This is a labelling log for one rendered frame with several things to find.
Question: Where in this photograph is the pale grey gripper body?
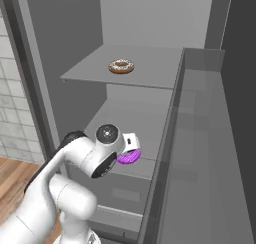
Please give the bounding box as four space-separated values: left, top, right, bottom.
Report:
122 147 141 155

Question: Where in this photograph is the grey fridge shelf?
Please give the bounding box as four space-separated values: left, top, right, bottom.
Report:
82 97 174 182
59 43 185 90

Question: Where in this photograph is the grey fridge drawer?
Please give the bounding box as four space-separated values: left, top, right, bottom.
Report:
65 161 153 216

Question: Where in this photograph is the grey fridge door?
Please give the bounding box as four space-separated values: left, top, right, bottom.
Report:
137 47 256 244

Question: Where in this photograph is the grey fridge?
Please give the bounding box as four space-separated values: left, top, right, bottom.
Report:
9 0 234 244

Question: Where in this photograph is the purple frosted donut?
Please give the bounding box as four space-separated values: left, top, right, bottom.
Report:
117 149 143 166

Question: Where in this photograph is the brown sprinkled donut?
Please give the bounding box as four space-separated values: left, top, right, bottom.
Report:
107 58 136 76

